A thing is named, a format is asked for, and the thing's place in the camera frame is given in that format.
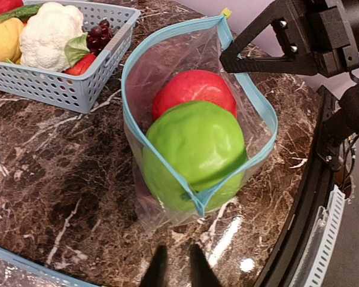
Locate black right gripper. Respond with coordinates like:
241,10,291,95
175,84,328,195
220,1,359,78

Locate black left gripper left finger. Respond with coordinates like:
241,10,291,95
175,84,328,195
139,245,168,287

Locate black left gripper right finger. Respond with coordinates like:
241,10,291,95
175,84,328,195
190,244,221,287

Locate red toy apple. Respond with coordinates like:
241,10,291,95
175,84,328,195
151,69,238,121

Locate green toy apple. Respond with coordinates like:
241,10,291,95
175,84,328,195
142,101,247,212

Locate clear zip bag blue zipper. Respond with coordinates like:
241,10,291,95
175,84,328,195
121,16,278,230

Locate dark purple toy grapes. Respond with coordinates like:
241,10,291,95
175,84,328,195
87,19,113,56

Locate blue perforated plastic basket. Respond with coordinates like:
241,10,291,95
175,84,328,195
0,1,140,114

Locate red toy strawberry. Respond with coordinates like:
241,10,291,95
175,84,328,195
63,54,96,76

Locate white toy cauliflower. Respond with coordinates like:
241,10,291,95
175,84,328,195
20,2,90,72

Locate green toy cucumber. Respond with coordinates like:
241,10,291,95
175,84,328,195
0,4,42,22

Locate red toy tomato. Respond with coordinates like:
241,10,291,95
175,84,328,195
0,0,23,14

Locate white slotted cable duct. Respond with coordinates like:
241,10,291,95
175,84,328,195
292,185,346,286

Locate black front frame rail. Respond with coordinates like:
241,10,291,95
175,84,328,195
254,86,340,286

